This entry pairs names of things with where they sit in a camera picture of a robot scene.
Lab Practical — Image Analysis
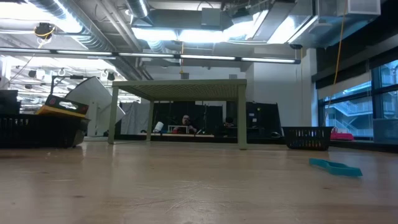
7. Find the black yellow cable reel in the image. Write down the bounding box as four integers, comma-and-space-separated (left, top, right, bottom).
33, 22, 57, 40

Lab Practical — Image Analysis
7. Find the black plastic mesh basket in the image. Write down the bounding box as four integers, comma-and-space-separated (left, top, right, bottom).
0, 113, 91, 149
282, 126, 334, 152

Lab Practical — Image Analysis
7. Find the yellow hanging cable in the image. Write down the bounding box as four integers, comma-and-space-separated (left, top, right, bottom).
323, 0, 348, 126

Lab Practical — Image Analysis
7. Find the white frame box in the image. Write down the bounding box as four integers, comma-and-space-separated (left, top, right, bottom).
167, 124, 190, 134

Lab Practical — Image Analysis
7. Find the teal wide rubber band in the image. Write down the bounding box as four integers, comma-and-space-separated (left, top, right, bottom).
308, 157, 364, 179

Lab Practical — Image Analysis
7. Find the black aluminium rig frame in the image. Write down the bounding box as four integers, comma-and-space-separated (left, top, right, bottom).
90, 133, 398, 154

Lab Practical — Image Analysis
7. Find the black light stand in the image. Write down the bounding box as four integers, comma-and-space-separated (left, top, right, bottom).
48, 74, 94, 116

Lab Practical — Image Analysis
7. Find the long LED light bar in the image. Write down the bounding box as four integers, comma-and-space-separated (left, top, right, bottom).
0, 46, 302, 65

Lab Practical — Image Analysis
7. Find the black monitor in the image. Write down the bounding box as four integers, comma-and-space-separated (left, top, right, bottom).
0, 89, 20, 115

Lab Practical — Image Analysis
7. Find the red storage box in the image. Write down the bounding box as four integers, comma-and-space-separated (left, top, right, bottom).
330, 126, 354, 141

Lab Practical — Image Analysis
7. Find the black partition screen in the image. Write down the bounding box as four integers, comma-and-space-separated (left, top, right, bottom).
226, 101, 283, 138
152, 101, 223, 135

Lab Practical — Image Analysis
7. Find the yellow crayon box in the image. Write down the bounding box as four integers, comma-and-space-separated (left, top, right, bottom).
35, 94, 90, 119

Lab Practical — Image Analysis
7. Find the green perforated metal shelf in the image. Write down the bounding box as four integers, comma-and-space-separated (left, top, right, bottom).
108, 78, 248, 151

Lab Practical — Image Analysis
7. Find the grey cloth cover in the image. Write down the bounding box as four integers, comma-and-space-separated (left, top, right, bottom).
120, 101, 154, 135

